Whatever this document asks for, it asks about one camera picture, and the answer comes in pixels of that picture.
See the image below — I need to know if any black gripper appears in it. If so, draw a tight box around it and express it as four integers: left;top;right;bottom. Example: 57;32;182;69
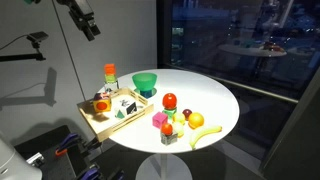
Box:
67;0;102;42

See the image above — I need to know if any red apple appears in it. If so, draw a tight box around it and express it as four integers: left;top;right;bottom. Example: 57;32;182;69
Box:
162;92;178;110

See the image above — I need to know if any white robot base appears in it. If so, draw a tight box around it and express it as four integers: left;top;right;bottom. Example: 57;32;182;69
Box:
0;133;44;180

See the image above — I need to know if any wooden tray box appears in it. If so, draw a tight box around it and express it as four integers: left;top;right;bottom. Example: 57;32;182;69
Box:
77;87;155;143

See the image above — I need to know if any orange foam block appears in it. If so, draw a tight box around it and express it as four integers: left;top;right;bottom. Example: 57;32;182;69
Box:
103;63;117;76

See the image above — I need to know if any green plastic bowl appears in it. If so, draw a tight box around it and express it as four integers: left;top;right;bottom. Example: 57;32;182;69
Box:
131;72;158;99

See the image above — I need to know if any pink cube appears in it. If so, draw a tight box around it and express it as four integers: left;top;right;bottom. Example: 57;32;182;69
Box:
152;111;169;129

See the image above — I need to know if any small green block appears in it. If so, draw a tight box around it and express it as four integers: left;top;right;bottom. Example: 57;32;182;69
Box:
162;107;178;119

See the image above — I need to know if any purple spring clamp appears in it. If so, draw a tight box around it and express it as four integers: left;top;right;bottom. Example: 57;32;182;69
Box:
77;166;102;180
54;132;81;158

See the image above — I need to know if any black spring clamp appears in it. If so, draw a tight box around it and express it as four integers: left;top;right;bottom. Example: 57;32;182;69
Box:
79;137;103;155

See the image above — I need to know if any yellow peach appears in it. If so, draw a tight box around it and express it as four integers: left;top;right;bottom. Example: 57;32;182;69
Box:
172;112;186;125

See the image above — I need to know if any small red tomato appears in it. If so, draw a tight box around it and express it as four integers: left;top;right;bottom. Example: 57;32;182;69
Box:
160;122;174;136

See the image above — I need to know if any dark red plum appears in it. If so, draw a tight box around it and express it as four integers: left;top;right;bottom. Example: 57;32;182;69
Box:
182;108;193;120

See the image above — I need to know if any yellow lemon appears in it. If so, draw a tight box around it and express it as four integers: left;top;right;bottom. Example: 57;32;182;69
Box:
171;121;185;138

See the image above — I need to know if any grey cube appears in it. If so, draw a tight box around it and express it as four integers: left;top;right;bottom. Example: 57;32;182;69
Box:
160;130;179;147

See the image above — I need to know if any orange fruit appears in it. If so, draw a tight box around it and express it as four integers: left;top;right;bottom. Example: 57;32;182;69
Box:
187;112;205;130

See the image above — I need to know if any black mounting platform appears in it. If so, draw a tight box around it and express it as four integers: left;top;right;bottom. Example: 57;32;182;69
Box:
13;124;101;180

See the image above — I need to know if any yellow banana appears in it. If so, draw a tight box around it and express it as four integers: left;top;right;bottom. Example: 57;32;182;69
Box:
189;124;223;150

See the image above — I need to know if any black camera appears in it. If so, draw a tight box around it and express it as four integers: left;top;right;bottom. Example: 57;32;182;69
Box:
26;31;50;44

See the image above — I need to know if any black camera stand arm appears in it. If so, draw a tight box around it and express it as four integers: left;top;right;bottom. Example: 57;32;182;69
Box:
0;41;47;63

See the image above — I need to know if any white table pedestal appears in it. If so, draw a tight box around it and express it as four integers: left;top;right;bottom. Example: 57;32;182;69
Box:
134;152;193;180

